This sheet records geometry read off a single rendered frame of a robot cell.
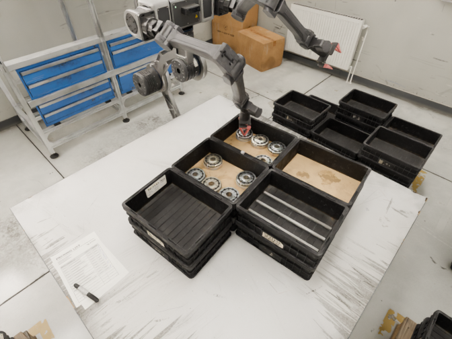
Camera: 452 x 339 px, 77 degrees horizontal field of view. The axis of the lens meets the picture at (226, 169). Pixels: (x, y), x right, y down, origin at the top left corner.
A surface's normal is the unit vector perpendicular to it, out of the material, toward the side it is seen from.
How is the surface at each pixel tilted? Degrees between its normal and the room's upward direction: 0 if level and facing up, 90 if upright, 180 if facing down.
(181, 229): 0
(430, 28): 90
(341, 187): 0
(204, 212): 0
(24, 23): 90
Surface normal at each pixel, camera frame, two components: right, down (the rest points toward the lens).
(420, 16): -0.69, 0.51
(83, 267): 0.00, -0.71
